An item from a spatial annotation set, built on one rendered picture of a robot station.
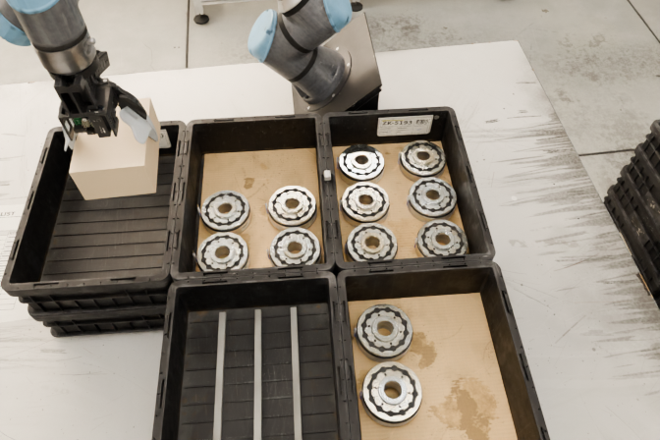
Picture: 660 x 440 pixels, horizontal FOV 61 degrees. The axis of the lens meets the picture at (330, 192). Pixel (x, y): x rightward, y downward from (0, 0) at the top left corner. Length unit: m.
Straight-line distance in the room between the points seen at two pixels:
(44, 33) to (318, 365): 0.69
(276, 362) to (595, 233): 0.83
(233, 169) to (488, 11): 2.23
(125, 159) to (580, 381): 0.97
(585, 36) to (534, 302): 2.14
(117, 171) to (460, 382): 0.69
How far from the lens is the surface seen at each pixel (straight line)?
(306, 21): 1.28
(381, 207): 1.18
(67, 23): 0.82
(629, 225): 2.12
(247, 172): 1.28
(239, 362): 1.07
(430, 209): 1.19
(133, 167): 0.96
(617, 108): 2.91
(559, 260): 1.39
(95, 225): 1.29
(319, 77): 1.40
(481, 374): 1.08
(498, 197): 1.45
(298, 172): 1.27
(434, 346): 1.08
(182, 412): 1.06
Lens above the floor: 1.82
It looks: 53 degrees down
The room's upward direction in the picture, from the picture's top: straight up
